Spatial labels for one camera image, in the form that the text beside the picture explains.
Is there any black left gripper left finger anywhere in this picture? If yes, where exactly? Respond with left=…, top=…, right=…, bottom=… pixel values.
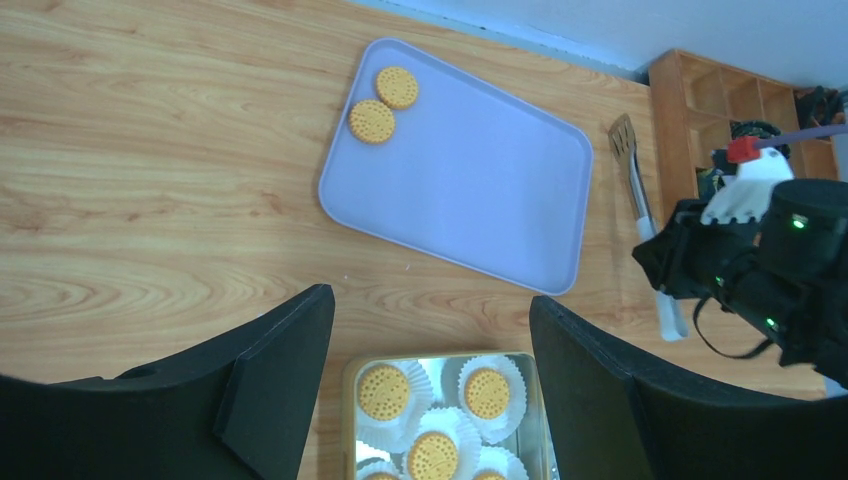
left=1, top=284, right=335, bottom=479

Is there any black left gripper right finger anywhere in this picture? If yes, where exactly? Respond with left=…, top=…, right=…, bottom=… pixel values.
left=529, top=296, right=847, bottom=479

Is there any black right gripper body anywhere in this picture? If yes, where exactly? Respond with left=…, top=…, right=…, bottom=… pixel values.
left=632, top=179, right=847, bottom=386

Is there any round yellow cookie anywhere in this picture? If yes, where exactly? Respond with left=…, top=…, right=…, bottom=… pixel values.
left=464, top=368, right=511, bottom=420
left=347, top=99, right=396, bottom=145
left=375, top=66, right=419, bottom=109
left=473, top=471, right=506, bottom=480
left=364, top=472, right=399, bottom=480
left=406, top=432, right=459, bottom=480
left=357, top=364, right=410, bottom=422

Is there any metal tongs grey handle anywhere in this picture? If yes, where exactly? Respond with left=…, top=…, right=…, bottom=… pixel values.
left=608, top=113, right=689, bottom=342

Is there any gold cookie tin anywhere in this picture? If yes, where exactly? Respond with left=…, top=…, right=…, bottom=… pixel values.
left=342, top=352, right=559, bottom=479

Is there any white paper cup top-right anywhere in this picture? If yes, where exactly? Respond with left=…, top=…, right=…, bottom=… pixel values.
left=451, top=354, right=528, bottom=445

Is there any white paper cup bottom-right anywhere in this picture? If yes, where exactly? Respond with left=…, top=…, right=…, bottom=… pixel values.
left=471, top=446, right=529, bottom=480

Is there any white paper cup bottom-left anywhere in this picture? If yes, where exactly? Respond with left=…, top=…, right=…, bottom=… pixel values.
left=356, top=460, right=401, bottom=480

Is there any white paper cup top-left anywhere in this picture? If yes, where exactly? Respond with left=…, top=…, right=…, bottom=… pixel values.
left=354, top=360, right=434, bottom=453

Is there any white paper cup centre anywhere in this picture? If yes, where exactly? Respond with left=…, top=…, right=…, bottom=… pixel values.
left=402, top=407, right=482, bottom=480

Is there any rolled dark tie corner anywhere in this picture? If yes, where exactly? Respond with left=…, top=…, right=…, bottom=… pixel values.
left=794, top=85, right=847, bottom=129

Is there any wooden compartment tray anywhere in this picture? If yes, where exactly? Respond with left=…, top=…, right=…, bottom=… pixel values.
left=649, top=50, right=806, bottom=219

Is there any lavender plastic tray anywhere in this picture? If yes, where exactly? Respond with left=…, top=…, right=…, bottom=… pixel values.
left=318, top=37, right=593, bottom=296

